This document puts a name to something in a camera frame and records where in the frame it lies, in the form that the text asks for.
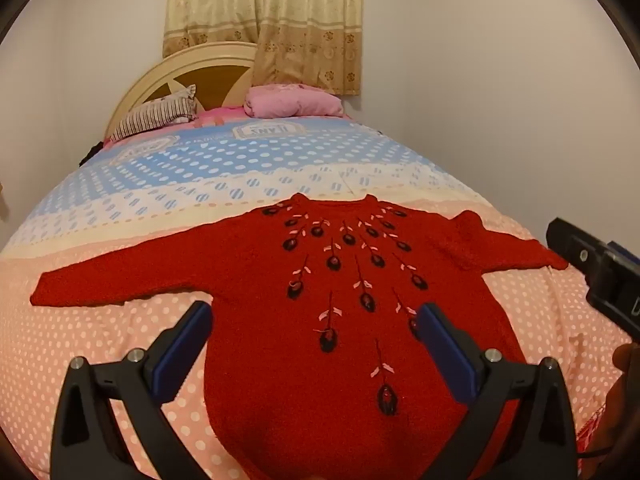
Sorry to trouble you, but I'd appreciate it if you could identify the polka dot bedsheet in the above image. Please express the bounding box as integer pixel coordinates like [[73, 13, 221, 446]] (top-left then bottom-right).
[[0, 115, 640, 480]]

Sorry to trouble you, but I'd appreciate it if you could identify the dark cloth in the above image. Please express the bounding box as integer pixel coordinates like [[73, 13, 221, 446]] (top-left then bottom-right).
[[79, 141, 105, 167]]

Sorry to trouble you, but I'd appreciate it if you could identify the red knitted sweater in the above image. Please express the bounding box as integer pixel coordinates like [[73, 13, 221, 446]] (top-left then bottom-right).
[[30, 192, 568, 480]]

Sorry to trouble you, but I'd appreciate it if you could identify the pink cloth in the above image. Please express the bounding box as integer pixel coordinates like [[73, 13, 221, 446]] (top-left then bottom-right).
[[194, 106, 247, 129]]

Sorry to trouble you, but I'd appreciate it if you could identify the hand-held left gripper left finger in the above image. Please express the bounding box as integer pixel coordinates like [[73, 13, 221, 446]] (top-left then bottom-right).
[[50, 301, 215, 480]]

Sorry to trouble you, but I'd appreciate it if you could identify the person's right hand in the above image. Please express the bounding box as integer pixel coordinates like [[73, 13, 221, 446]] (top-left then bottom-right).
[[612, 344, 640, 386]]

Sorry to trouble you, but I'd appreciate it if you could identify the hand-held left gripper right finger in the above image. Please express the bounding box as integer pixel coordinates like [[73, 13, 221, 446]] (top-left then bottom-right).
[[417, 302, 578, 480]]

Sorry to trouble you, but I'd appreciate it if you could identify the beige patterned curtain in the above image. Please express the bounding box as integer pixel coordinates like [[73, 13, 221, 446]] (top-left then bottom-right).
[[162, 0, 268, 59], [251, 0, 363, 96]]

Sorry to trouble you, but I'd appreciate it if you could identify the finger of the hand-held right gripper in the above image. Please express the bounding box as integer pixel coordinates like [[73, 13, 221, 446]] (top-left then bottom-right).
[[546, 217, 608, 281]]

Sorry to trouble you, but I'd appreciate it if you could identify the person's right forearm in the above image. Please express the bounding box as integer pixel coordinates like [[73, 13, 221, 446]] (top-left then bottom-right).
[[582, 385, 640, 480]]

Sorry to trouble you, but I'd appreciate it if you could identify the striped pillow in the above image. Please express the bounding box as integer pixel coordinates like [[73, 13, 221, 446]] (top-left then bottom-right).
[[109, 85, 198, 143]]

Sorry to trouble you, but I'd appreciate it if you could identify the cream wooden headboard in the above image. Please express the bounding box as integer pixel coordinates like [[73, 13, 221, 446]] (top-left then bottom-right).
[[103, 41, 261, 141]]

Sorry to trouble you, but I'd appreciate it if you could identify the pink pillow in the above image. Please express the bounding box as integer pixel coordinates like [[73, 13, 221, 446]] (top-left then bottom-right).
[[243, 84, 345, 120]]

